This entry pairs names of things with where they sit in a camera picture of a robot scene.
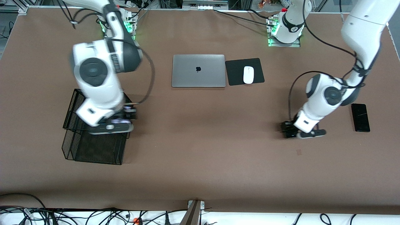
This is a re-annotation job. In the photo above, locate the long black table cable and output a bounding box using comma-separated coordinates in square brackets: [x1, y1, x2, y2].
[213, 9, 274, 26]

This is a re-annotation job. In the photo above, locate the silver closed laptop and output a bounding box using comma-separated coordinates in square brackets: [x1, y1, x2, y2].
[171, 54, 226, 88]

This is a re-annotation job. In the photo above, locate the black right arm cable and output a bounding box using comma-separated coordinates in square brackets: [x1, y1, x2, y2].
[125, 47, 156, 105]

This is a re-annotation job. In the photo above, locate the black cracked smartphone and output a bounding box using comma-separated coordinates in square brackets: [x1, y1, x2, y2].
[351, 103, 371, 133]

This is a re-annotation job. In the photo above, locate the black mouse pad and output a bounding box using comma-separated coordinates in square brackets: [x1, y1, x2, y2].
[225, 58, 265, 86]

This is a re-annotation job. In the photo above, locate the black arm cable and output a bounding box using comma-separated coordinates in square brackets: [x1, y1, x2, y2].
[125, 47, 156, 105]
[288, 9, 366, 122]

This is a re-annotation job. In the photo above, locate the white computer mouse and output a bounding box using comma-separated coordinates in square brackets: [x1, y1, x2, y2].
[243, 66, 254, 84]

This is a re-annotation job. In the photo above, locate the black mesh two-tier tray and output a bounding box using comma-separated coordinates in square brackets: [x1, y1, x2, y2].
[62, 89, 134, 165]

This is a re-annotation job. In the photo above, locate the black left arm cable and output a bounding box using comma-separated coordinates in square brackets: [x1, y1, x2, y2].
[288, 9, 366, 122]

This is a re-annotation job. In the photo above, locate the grey power strip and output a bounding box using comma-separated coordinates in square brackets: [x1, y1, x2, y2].
[182, 0, 229, 10]

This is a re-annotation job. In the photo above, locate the aluminium frame profile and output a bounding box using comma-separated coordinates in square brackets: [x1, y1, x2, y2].
[0, 4, 29, 14]

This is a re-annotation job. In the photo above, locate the short black table cable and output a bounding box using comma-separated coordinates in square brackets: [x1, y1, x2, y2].
[247, 9, 270, 19]

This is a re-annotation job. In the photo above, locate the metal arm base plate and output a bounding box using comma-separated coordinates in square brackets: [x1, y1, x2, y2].
[123, 12, 138, 41]
[267, 16, 301, 48]

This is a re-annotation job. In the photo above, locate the black looped floor cable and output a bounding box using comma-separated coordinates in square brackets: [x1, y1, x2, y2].
[0, 193, 47, 219]

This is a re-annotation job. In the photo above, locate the lilac flip phone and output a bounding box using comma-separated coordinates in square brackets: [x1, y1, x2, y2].
[112, 107, 132, 123]

